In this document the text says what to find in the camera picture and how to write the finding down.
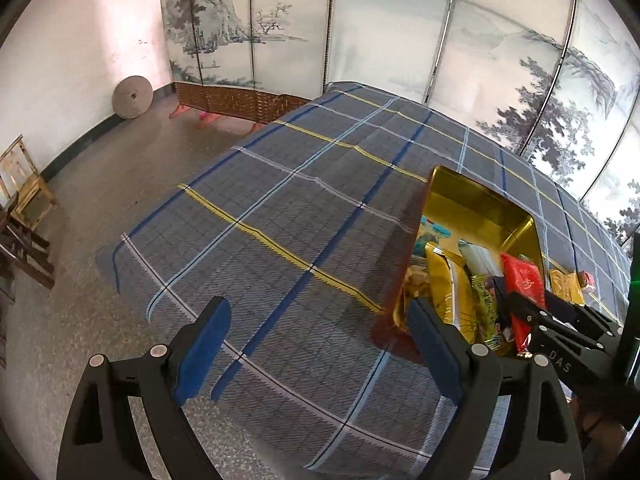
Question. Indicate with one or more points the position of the gold metal tray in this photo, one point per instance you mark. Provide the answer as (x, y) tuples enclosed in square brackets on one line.
[(475, 210)]

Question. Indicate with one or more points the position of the dark wooden chair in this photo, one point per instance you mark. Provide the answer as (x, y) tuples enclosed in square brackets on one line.
[(25, 255)]

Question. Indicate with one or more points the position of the small red snack packet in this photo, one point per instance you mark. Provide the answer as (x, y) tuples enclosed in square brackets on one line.
[(587, 281)]

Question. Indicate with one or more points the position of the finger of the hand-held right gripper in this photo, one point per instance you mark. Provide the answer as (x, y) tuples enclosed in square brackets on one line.
[(565, 355), (562, 306)]

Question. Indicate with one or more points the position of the white snack packet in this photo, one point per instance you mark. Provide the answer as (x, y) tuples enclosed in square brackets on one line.
[(480, 259)]

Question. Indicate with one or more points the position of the painted folding screen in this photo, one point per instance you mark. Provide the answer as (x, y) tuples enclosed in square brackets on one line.
[(390, 25)]

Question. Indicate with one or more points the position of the light wooden chair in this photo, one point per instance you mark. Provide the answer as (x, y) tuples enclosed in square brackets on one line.
[(30, 195)]

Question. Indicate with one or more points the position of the grey plaid tablecloth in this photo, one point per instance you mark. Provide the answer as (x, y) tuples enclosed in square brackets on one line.
[(310, 210)]

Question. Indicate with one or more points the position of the person's right forearm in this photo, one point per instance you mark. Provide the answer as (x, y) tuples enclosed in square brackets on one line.
[(605, 422)]

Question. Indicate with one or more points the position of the clear bag of orange snacks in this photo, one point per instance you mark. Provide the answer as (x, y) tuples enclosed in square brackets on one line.
[(415, 285)]

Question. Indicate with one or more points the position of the gold packet with white stripe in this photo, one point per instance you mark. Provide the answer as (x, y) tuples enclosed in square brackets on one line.
[(450, 295)]

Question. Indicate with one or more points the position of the small green snack packet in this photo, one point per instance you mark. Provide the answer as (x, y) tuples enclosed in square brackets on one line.
[(487, 307)]

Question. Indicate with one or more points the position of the round stone disc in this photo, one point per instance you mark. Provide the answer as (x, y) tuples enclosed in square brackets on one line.
[(132, 97)]

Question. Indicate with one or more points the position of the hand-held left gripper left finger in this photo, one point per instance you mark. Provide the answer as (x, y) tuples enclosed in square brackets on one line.
[(200, 350)]

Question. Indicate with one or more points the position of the gold bag with clear window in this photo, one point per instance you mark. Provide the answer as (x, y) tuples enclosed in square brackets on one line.
[(567, 285)]

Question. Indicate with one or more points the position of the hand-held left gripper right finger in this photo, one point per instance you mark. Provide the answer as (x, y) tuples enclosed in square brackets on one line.
[(432, 350)]

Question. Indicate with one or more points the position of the blue snack packet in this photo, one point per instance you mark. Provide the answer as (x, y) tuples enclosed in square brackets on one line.
[(435, 230)]

